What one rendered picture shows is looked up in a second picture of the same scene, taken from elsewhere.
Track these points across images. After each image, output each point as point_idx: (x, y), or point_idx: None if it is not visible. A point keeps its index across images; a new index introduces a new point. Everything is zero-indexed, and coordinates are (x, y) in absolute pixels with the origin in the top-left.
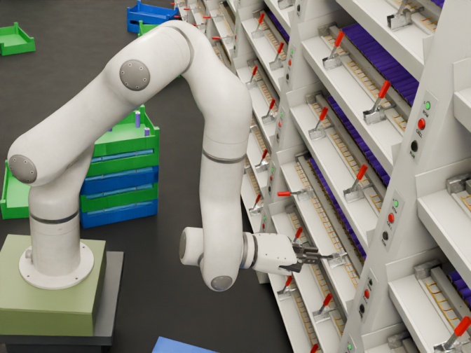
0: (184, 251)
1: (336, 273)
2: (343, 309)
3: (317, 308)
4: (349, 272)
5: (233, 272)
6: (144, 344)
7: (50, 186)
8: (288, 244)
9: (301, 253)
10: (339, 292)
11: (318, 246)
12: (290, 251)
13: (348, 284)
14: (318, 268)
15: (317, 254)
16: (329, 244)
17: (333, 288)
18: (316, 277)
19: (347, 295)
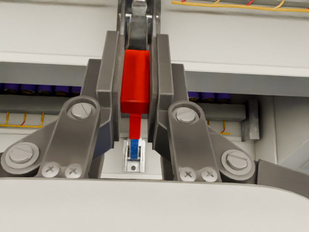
0: None
1: (190, 45)
2: (295, 89)
3: (107, 156)
4: (205, 7)
5: None
6: None
7: None
8: (94, 213)
9: (173, 126)
10: (277, 69)
11: (25, 56)
12: (200, 219)
13: (255, 29)
14: (2, 115)
15: (169, 45)
16: (36, 13)
17: (200, 87)
18: (25, 129)
19: (297, 51)
